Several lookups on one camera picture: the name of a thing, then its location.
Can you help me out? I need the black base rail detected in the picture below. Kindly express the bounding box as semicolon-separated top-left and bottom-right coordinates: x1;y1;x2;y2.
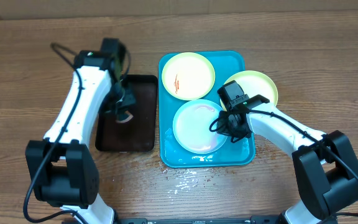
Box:
113;215;287;224

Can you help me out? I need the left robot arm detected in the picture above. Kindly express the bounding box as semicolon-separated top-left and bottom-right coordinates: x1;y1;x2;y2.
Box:
23;49;135;223

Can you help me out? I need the green plate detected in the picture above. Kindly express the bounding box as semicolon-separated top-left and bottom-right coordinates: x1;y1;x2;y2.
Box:
161;52;216;101
224;70;278;112

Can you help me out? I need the light blue plate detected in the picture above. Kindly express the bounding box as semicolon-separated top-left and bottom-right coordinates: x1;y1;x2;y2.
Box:
173;99;227;154

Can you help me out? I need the black rectangular tray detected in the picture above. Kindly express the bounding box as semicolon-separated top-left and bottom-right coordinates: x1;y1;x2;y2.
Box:
95;75;158;152

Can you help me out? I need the teal plastic tray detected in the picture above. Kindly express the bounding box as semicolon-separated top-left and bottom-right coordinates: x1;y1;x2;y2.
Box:
158;50;255;168

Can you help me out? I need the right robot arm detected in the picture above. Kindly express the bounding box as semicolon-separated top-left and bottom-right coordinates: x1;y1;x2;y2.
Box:
209;93;358;223

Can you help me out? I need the green plate top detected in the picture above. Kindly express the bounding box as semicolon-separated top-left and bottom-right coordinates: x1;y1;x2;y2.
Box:
161;52;216;101

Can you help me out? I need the green and orange sponge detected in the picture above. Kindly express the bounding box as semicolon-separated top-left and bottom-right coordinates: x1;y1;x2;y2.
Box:
116;111;133;123

